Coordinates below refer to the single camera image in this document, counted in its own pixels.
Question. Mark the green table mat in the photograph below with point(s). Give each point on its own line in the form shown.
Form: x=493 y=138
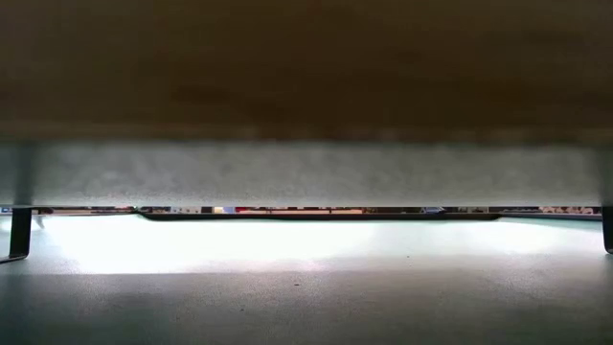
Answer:
x=306 y=297

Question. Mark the black metal table frame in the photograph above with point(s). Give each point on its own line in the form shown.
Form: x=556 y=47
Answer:
x=335 y=216

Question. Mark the wooden shelf with black frame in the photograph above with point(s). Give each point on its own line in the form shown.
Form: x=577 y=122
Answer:
x=306 y=72

